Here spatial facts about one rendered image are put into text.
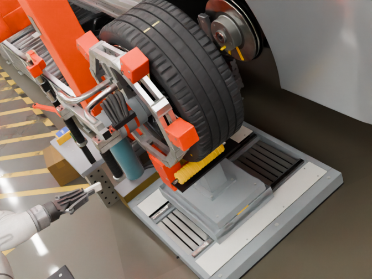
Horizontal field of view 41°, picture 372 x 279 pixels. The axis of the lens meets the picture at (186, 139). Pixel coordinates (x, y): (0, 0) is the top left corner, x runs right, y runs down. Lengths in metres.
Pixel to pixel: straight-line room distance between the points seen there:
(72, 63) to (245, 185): 0.99
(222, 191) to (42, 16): 1.13
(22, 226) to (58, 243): 1.12
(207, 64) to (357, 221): 1.08
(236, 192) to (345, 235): 0.52
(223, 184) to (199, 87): 0.77
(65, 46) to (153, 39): 0.67
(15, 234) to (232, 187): 1.04
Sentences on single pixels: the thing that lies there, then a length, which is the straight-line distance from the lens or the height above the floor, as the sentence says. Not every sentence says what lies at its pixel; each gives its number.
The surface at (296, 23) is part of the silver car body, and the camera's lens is 1.68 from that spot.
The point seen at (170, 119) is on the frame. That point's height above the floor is 0.89.
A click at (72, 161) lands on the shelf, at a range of 2.64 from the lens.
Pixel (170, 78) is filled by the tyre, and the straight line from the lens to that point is 1.72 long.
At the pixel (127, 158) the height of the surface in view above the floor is 0.61.
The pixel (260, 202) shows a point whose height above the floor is 0.13.
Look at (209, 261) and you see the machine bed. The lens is 2.35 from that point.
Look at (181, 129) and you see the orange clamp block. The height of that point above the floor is 0.88.
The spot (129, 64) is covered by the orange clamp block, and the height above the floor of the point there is 1.14.
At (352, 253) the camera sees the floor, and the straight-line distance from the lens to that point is 2.33.
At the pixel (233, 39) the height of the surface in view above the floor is 0.85.
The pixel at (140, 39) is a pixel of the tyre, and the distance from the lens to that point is 1.78.
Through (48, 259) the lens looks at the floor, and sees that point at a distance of 2.93.
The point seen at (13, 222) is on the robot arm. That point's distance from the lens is 1.88.
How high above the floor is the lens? 1.92
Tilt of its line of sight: 38 degrees down
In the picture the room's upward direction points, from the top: 25 degrees counter-clockwise
